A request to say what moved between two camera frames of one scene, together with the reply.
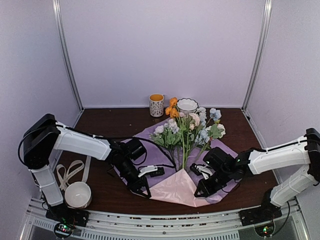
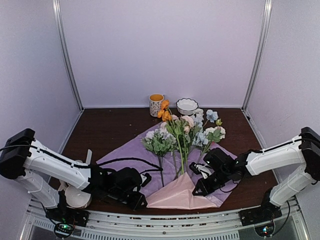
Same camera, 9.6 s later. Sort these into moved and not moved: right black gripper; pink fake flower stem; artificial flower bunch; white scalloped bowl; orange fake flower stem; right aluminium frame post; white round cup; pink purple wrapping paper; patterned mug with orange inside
Moved: pink purple wrapping paper; artificial flower bunch; pink fake flower stem; orange fake flower stem
Not moved: patterned mug with orange inside; white scalloped bowl; right black gripper; right aluminium frame post; white round cup
